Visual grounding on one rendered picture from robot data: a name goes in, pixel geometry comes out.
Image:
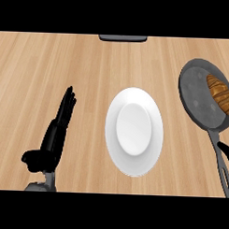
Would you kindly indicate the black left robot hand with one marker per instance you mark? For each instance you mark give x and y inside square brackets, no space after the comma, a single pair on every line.
[53,139]

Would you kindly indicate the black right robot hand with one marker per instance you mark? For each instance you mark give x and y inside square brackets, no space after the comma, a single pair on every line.
[226,150]

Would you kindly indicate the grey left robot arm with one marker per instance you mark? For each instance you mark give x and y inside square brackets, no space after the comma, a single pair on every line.
[42,185]

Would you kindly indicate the grey frying pan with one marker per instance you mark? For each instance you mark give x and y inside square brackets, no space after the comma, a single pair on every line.
[201,100]

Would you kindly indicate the brown croissant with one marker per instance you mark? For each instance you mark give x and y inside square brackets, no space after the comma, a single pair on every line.
[220,93]

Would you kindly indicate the white oval plate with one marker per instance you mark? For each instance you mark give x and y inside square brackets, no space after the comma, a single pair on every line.
[134,131]

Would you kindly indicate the dark grey flat appliance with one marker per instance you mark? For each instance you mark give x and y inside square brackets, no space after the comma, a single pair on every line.
[122,38]

